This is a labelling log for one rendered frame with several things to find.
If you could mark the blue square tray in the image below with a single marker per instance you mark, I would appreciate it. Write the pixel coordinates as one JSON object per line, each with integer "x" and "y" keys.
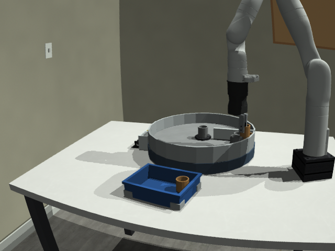
{"x": 157, "y": 184}

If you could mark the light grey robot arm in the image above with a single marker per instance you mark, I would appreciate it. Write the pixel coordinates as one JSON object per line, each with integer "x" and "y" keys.
{"x": 316, "y": 134}

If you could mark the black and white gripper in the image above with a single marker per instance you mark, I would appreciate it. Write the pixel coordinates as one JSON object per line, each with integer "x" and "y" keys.
{"x": 238, "y": 79}

